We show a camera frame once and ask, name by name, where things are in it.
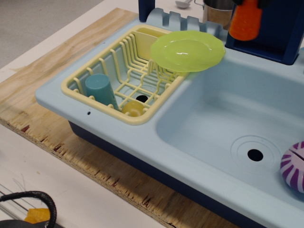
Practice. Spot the purple striped toy ball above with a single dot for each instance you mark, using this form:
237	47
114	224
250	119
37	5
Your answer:
292	167

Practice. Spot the yellow plastic cup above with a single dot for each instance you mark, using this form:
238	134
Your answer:
133	109

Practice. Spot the teal plastic cup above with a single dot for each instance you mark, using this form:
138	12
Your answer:
99	86

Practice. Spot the light blue toy sink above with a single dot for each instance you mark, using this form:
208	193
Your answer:
219	137

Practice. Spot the yellow tape piece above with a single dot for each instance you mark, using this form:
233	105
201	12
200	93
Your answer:
37	215

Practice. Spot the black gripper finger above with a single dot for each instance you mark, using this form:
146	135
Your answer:
263	3
238	2

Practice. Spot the steel pot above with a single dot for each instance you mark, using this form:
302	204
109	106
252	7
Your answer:
216	12

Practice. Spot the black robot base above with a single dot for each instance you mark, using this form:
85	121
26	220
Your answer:
19	224

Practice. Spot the plywood board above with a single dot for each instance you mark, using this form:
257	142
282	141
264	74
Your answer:
38	150

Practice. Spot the lime green plastic plate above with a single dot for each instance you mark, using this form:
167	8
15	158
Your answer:
187	51

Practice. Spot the dark blue corner post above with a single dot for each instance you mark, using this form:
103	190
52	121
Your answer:
145	7

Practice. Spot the grey plastic spoon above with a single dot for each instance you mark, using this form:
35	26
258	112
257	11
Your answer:
182	4

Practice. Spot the orange toy carrot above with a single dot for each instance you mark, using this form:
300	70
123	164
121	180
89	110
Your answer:
246	21

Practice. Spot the cream plastic dish rack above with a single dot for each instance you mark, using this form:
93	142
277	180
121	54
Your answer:
131	71

